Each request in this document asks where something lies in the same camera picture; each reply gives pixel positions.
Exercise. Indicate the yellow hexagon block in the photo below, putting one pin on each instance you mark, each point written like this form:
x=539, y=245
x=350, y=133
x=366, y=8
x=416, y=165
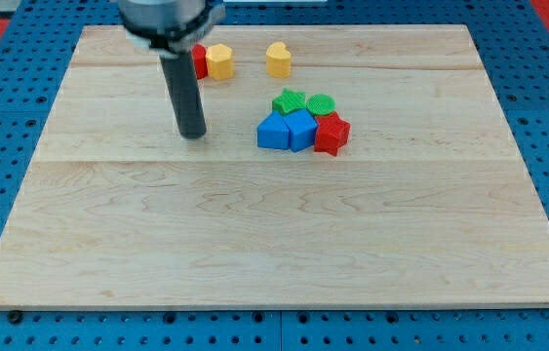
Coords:
x=220, y=62

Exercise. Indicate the wooden board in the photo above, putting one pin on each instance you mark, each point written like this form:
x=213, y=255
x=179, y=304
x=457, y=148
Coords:
x=428, y=205

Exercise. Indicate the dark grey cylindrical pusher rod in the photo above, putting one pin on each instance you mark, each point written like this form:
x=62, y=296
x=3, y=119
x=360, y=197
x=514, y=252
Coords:
x=182, y=85

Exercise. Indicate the red star block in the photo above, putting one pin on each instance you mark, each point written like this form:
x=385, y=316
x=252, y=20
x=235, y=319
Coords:
x=332, y=133

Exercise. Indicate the red circle block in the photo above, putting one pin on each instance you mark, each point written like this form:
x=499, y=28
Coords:
x=199, y=56

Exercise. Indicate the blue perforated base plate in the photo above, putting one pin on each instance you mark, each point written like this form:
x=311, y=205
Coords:
x=37, y=39

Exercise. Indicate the green star block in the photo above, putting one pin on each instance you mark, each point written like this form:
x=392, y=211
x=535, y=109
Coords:
x=288, y=101

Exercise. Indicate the yellow heart block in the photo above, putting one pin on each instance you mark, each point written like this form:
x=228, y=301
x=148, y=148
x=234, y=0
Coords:
x=278, y=60

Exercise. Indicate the blue cube block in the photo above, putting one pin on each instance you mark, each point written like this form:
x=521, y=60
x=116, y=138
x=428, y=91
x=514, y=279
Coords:
x=302, y=127

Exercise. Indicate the green circle block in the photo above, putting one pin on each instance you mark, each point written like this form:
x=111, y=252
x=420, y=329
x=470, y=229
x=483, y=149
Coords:
x=320, y=104

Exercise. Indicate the blue triangle block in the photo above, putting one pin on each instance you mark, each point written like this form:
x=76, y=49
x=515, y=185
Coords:
x=273, y=132

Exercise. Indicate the red pentagon block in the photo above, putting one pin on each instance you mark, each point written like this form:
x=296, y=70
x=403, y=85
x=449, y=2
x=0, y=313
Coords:
x=326, y=116

